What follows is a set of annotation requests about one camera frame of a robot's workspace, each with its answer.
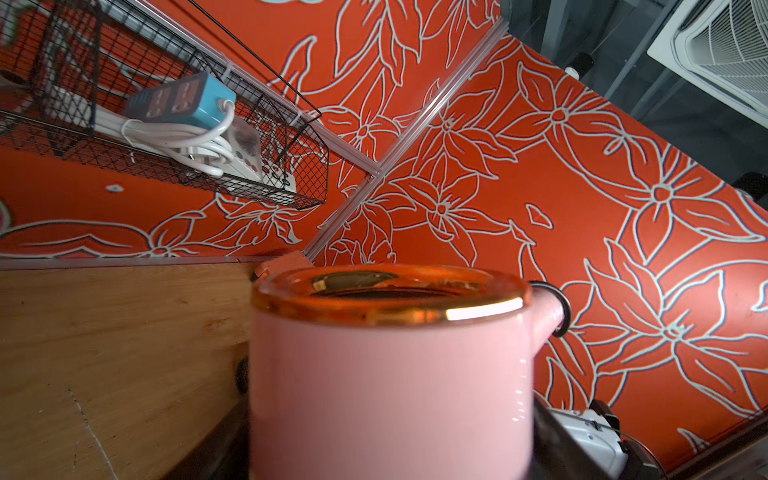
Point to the pink hair dryer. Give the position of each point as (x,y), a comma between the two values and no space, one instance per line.
(396,371)

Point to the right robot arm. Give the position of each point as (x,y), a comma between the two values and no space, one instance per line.
(596,431)

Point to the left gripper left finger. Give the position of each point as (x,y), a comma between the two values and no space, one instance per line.
(223,453)

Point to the black wire wall basket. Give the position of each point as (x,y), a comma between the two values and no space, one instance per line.
(114,85)

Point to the orange tool case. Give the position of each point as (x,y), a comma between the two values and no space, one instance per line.
(294,260)

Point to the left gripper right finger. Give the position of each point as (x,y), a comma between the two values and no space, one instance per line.
(555,454)

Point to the white power adapter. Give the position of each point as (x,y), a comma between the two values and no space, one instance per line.
(245,141)

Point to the white socket cube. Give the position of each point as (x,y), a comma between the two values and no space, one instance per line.
(273,174)

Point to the blue small box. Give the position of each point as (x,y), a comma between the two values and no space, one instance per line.
(196,100)

